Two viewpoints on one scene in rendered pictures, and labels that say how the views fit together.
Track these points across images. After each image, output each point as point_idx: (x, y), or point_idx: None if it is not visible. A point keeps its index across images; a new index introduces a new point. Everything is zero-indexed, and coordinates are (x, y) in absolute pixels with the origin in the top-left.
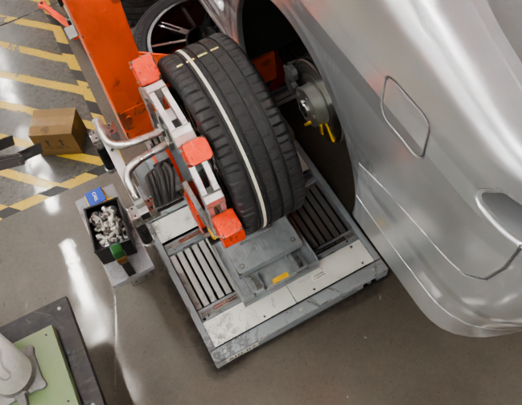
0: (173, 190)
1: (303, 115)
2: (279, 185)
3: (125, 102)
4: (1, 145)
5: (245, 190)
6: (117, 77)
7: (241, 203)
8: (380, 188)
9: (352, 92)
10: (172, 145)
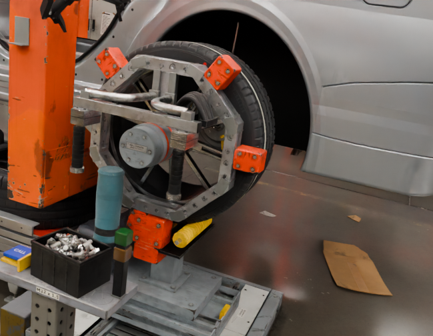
0: (211, 108)
1: (211, 137)
2: (269, 123)
3: (52, 138)
4: (61, 19)
5: (259, 113)
6: (55, 101)
7: (258, 128)
8: (351, 88)
9: (323, 12)
10: (175, 98)
